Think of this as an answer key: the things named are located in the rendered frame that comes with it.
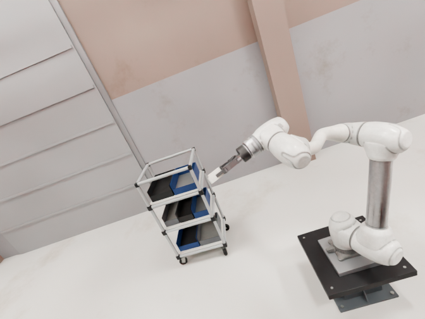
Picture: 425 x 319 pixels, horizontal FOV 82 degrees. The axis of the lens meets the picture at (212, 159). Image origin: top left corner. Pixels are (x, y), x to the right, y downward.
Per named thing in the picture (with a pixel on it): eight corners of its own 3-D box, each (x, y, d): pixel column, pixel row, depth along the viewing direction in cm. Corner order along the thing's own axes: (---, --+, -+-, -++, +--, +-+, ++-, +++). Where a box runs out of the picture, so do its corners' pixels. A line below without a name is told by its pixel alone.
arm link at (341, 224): (343, 228, 167) (337, 202, 158) (369, 241, 150) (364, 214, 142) (326, 242, 162) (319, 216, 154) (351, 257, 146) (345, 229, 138)
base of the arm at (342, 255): (321, 242, 170) (319, 237, 168) (354, 233, 166) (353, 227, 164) (332, 263, 153) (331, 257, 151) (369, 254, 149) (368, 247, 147)
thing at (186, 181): (180, 269, 238) (131, 186, 199) (184, 238, 277) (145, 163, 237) (233, 256, 230) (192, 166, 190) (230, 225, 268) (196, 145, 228)
